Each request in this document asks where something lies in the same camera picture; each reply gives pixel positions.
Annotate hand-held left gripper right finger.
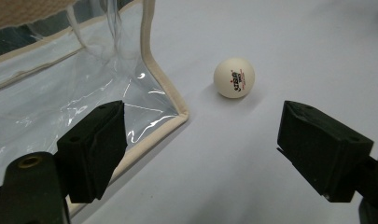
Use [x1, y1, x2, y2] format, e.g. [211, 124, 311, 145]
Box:
[276, 100, 375, 203]

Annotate white ping pong ball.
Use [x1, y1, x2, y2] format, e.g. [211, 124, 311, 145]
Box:
[213, 57, 256, 100]

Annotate clear plastic bag beige trim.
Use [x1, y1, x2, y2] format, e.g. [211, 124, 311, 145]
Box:
[0, 0, 190, 218]

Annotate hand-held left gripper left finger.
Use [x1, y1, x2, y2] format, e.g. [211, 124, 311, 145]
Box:
[56, 100, 128, 204]

